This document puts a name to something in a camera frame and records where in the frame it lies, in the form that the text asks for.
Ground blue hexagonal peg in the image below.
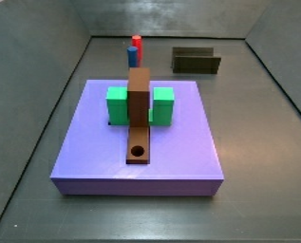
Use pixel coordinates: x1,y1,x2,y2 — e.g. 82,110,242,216
127,46,138,67

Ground purple base board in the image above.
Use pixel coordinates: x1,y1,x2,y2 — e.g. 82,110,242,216
51,80,223,196

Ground green U-shaped block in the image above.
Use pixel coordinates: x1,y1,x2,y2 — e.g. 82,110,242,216
106,86,175,126

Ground brown L-shaped block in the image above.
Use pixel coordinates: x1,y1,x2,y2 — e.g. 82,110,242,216
126,67,150,164

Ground dark grey peg holder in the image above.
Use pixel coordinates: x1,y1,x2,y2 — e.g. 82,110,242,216
171,47,221,74

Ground red hexagonal peg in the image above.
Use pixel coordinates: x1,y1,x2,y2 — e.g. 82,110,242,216
131,35,142,65

